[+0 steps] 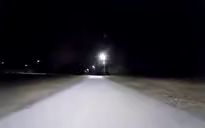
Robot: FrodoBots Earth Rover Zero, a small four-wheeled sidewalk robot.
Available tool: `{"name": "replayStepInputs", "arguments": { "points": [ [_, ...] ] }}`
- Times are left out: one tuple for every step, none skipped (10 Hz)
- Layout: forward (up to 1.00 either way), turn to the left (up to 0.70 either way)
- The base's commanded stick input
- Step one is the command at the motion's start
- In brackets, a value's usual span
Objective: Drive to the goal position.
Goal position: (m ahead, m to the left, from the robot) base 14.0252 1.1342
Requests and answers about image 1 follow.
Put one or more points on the street lamp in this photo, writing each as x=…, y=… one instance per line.
x=103, y=57

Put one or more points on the dry grass verge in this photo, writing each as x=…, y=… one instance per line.
x=176, y=91
x=20, y=91

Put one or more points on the pale grey paved path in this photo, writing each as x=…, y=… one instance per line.
x=96, y=106

